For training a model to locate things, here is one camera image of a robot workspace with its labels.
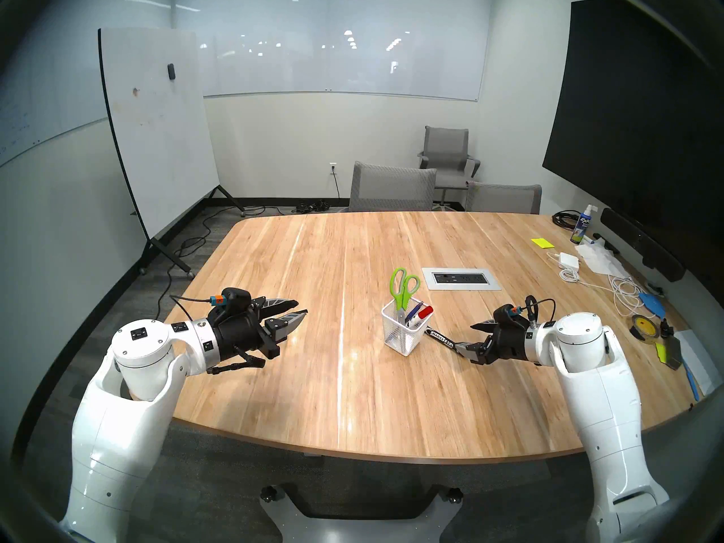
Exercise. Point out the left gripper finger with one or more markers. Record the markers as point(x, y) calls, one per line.
point(285, 324)
point(280, 305)

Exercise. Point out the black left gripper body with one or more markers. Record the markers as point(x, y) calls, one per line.
point(240, 332)

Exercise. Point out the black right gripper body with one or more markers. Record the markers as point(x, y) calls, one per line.
point(509, 343)

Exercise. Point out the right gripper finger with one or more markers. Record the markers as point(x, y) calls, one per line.
point(477, 352)
point(486, 327)

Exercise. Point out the black permanent marker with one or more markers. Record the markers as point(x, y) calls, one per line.
point(441, 338)

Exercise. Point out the red-capped white marker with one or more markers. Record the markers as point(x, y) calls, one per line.
point(425, 311)

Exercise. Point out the blue pen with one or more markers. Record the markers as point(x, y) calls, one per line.
point(416, 309)

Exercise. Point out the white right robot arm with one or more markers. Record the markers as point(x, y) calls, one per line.
point(605, 406)

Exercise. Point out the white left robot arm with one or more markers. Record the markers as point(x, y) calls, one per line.
point(124, 434)

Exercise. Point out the white mesh pen holder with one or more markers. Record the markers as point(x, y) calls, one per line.
point(404, 347)

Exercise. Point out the silver table outlet panel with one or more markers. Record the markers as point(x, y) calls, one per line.
point(452, 278)

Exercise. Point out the yellow sticky note pad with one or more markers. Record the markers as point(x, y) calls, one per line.
point(542, 242)

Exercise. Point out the white power adapter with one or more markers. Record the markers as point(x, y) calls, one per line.
point(568, 261)

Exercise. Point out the white crumpled tissue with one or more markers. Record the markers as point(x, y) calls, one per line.
point(602, 259)

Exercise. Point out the grey mesh-back chair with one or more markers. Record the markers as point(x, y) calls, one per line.
point(390, 188)
point(503, 199)

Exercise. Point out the whiteboard cleaner spray bottle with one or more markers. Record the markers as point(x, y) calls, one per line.
point(581, 228)

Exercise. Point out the yellow and black tape roll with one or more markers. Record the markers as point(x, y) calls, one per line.
point(645, 327)

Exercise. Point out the flat blue object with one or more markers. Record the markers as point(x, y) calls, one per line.
point(653, 305)

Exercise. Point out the small black bottle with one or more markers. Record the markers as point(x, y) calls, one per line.
point(666, 328)

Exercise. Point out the dark grey and yellow block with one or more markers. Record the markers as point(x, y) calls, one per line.
point(672, 355)

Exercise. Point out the black soundbar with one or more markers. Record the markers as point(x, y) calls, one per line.
point(639, 239)

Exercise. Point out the thin blue stick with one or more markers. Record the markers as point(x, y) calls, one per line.
point(691, 380)

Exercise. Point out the grey armrest office chair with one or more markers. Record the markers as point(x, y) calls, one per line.
point(447, 143)

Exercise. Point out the white paper sheet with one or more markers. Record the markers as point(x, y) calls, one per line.
point(698, 361)

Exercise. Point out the rolling whiteboard on stand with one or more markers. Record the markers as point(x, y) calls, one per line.
point(158, 123)

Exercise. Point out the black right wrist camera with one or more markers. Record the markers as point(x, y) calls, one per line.
point(506, 314)

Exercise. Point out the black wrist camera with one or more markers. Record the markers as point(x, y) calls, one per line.
point(506, 314)
point(233, 298)

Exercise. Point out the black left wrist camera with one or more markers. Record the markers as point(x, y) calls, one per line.
point(233, 298)

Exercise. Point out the plain glass wall whiteboard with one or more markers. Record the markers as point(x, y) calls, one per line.
point(339, 67)

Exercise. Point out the large black wall screen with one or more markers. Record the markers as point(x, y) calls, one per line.
point(633, 123)

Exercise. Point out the wall whiteboard with writing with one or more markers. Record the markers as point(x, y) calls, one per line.
point(34, 95)

